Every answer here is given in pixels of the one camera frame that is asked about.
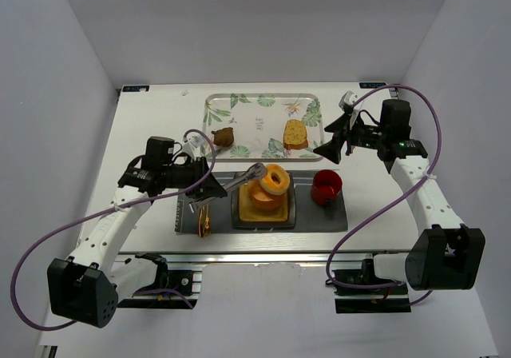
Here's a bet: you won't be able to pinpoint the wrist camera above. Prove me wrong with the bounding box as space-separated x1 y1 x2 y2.
183 132 208 157
339 90 358 113

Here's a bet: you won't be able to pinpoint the gold spoon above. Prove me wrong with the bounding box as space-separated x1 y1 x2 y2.
201 205 212 237

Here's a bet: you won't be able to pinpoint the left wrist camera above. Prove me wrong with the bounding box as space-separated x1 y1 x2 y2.
183 132 208 157

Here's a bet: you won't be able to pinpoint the metal serving tongs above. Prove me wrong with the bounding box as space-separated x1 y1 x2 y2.
188 162 267 213

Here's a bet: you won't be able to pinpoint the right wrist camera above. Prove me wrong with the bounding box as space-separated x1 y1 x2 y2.
339 90 358 113

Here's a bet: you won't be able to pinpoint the brown chocolate croissant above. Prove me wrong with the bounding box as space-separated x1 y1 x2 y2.
212 127 234 148

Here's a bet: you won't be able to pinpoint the round orange bread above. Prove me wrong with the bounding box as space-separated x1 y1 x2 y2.
248 181 286 211

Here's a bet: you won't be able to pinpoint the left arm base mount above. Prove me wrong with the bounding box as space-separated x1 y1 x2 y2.
118 253 202 309

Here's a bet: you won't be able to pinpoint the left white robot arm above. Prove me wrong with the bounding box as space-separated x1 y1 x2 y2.
47 129 227 328

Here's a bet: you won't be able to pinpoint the brown bread slice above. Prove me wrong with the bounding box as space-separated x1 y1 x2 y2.
283 119 308 150

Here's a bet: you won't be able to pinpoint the square black gold plate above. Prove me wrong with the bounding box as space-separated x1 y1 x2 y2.
231 173 296 231

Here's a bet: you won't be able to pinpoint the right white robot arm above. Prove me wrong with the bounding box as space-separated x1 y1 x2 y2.
314 99 485 291

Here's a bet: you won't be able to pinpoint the orange glazed donut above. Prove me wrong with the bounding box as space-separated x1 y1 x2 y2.
259 164 291 196

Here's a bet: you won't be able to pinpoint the red cup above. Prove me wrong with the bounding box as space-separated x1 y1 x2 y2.
311 169 343 207

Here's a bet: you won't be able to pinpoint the leaf-pattern serving tray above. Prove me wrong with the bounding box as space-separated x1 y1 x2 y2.
203 93 324 161

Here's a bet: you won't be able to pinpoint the grey placemat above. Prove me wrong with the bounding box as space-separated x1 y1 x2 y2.
174 169 349 235

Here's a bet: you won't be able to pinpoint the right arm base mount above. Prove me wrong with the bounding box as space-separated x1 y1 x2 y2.
325 258 411 314

